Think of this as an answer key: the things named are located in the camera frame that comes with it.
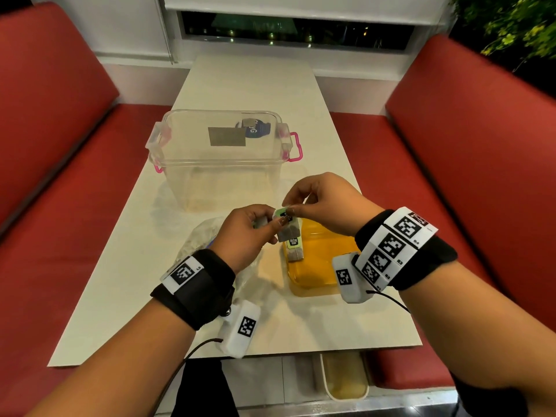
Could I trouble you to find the person's left hand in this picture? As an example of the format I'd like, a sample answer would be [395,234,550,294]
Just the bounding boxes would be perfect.
[211,204,291,274]

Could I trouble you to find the person's right hand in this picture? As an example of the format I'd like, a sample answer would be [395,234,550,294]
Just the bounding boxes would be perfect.
[281,172,385,237]

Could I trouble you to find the grey tea bag green tag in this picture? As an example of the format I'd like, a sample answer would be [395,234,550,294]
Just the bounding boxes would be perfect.
[273,206,306,262]

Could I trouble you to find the person's right forearm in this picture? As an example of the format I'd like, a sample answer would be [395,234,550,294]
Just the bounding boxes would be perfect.
[397,260,556,417]

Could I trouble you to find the person's left forearm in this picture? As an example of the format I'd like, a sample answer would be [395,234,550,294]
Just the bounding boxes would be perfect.
[26,297,197,417]

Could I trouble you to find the yellow plastic tray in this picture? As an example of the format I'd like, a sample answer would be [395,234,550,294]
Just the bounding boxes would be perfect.
[281,218,362,298]

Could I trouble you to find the clear plastic bag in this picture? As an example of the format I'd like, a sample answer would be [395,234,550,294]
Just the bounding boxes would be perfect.
[175,216,262,302]

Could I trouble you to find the black wristband with marker tag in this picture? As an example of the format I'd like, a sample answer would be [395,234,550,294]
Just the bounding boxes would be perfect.
[150,249,236,331]

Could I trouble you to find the blue and white object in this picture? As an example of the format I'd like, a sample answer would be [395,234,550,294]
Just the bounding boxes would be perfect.
[235,117,272,139]

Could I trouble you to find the black wristband with marker strip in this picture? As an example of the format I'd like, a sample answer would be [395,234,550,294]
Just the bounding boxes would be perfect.
[354,207,458,292]

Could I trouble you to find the grey rectangular sticker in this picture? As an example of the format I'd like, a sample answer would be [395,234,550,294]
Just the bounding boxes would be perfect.
[208,127,246,147]

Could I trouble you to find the beige table base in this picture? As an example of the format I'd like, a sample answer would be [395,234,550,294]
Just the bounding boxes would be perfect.
[320,352,370,403]

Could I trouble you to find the person's black trousers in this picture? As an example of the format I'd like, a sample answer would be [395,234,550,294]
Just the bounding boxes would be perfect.
[171,358,240,417]

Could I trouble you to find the red sofa bench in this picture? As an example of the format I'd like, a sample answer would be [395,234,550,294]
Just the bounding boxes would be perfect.
[329,34,556,390]
[0,1,173,417]

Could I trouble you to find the dark window pane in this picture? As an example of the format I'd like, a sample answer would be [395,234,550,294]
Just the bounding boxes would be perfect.
[180,11,416,52]

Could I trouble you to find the white roller blind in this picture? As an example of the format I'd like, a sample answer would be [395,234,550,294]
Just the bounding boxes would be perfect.
[162,0,453,26]

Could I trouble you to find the person's black sleeve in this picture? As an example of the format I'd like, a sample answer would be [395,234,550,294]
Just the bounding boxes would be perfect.
[450,372,530,417]

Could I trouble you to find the green leafy plant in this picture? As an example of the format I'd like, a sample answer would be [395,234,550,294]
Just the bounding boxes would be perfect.
[450,0,556,99]

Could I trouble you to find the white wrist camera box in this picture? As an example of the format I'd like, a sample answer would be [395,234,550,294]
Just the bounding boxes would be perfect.
[216,299,261,359]
[332,253,374,304]

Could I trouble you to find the clear storage box pink handles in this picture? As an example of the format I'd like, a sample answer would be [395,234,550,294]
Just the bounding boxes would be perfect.
[145,109,304,213]

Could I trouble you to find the black camera cable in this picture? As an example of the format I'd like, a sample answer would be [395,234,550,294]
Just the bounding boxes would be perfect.
[366,290,411,314]
[152,338,225,417]

